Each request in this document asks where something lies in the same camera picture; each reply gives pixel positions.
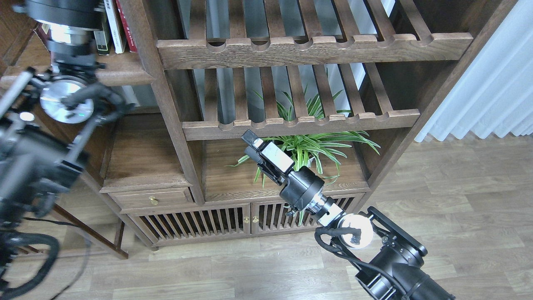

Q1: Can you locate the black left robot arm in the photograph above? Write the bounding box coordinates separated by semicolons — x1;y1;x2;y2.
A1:
0;0;134;300

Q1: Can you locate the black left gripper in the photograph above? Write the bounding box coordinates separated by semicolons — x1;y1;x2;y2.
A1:
12;0;102;30

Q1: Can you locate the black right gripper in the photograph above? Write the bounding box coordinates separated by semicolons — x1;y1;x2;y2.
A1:
242;130;325;213

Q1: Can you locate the brass drawer knob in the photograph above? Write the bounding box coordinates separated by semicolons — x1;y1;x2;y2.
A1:
149;196;159;205

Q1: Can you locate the dark wooden bookshelf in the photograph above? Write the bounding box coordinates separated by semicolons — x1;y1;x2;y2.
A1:
86;0;517;249

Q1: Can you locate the white curtain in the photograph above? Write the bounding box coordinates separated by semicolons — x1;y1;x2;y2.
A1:
415;0;533;142

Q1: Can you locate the red upright book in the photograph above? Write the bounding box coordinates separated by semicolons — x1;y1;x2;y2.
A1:
115;0;137;53

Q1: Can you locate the green spider plant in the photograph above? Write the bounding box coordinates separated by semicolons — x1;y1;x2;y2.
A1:
227;85;381;225

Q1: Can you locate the white upright book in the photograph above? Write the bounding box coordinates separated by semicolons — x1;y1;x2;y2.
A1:
104;0;127;54

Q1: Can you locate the yellow and black book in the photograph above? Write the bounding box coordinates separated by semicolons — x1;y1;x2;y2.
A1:
94;19;112;55

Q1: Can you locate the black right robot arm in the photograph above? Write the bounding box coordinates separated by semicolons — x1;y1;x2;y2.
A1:
242;130;455;300

